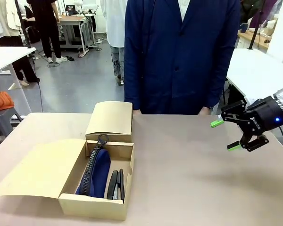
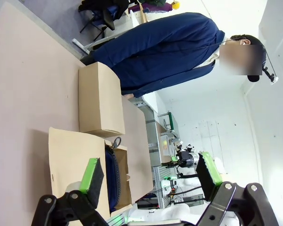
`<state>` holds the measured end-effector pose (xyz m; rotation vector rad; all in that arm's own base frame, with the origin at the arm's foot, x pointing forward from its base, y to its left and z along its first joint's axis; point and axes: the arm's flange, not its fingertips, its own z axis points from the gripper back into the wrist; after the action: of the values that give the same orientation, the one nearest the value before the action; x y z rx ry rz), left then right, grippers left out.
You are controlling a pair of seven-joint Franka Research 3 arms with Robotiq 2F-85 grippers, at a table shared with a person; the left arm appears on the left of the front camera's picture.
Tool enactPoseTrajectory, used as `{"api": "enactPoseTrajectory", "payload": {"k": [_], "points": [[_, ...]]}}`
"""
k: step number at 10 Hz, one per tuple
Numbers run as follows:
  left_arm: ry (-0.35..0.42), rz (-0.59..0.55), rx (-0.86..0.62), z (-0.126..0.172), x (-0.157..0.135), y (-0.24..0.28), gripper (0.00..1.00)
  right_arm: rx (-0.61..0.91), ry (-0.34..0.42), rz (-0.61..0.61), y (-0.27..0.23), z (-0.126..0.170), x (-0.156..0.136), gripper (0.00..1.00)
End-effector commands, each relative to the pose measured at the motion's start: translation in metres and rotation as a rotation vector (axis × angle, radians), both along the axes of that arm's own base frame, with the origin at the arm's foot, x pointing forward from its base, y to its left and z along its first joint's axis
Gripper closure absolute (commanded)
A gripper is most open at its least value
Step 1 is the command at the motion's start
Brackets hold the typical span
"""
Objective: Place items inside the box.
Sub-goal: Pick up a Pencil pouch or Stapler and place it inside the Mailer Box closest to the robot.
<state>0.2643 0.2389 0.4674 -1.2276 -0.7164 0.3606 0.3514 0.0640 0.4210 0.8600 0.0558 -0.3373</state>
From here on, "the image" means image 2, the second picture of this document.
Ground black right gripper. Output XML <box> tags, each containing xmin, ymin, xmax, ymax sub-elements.
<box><xmin>165</xmin><ymin>150</ymin><xmax>193</xmax><ymax>169</ymax></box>

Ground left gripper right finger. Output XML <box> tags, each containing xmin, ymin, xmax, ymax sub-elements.
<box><xmin>195</xmin><ymin>151</ymin><xmax>280</xmax><ymax>226</ymax></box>

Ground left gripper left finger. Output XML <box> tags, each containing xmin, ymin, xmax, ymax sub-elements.
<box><xmin>32</xmin><ymin>157</ymin><xmax>109</xmax><ymax>226</ymax></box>

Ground blue Campus pencil case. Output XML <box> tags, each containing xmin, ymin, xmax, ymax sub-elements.
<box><xmin>104</xmin><ymin>136</ymin><xmax>122</xmax><ymax>213</ymax></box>

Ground small cardboard box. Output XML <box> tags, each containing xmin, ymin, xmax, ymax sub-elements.
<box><xmin>78</xmin><ymin>61</ymin><xmax>126</xmax><ymax>139</ymax></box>

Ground person's right forearm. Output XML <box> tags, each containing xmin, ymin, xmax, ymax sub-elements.
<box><xmin>121</xmin><ymin>70</ymin><xmax>173</xmax><ymax>99</ymax></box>

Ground large open cardboard box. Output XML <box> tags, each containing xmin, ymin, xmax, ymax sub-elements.
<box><xmin>48</xmin><ymin>126</ymin><xmax>134</xmax><ymax>218</ymax></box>

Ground person in navy jacket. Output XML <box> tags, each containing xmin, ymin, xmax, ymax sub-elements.
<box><xmin>81</xmin><ymin>13</ymin><xmax>278</xmax><ymax>99</ymax></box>

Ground purple garment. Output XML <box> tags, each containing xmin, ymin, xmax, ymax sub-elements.
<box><xmin>141</xmin><ymin>0</ymin><xmax>173</xmax><ymax>14</ymax></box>

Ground black and blue chair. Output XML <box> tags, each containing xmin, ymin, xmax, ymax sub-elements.
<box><xmin>78</xmin><ymin>0</ymin><xmax>130</xmax><ymax>41</ymax></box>

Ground aluminium profile frame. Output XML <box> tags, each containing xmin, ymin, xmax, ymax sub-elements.
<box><xmin>151</xmin><ymin>164</ymin><xmax>166</xmax><ymax>210</ymax></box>

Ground white table with metal frame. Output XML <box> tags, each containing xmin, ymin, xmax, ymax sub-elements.
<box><xmin>128</xmin><ymin>91</ymin><xmax>181</xmax><ymax>165</ymax></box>

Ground green handle bracket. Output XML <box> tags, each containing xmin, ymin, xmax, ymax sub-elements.
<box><xmin>158</xmin><ymin>112</ymin><xmax>175</xmax><ymax>131</ymax></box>

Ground black head-mounted camera rig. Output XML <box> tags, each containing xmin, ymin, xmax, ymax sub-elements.
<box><xmin>261</xmin><ymin>44</ymin><xmax>280</xmax><ymax>86</ymax></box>

